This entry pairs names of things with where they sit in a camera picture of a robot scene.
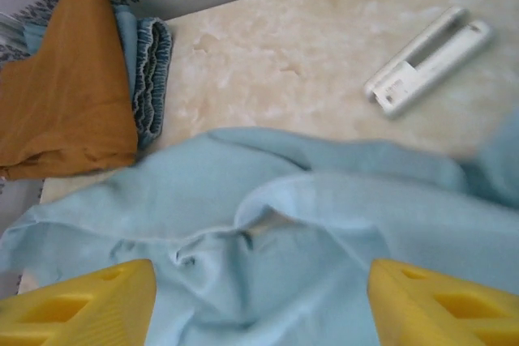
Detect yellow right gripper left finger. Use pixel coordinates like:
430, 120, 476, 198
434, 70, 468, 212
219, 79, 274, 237
0, 258, 157, 346

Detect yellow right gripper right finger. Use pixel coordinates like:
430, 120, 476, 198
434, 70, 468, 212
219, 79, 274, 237
367, 257, 519, 346

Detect light blue trousers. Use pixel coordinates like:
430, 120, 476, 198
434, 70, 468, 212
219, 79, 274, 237
0, 107, 519, 346

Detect mustard brown folded trousers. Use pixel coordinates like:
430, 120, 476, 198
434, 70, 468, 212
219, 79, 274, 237
0, 0, 139, 181

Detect white plastic clip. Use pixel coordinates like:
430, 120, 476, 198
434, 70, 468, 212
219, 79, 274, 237
363, 5, 495, 120

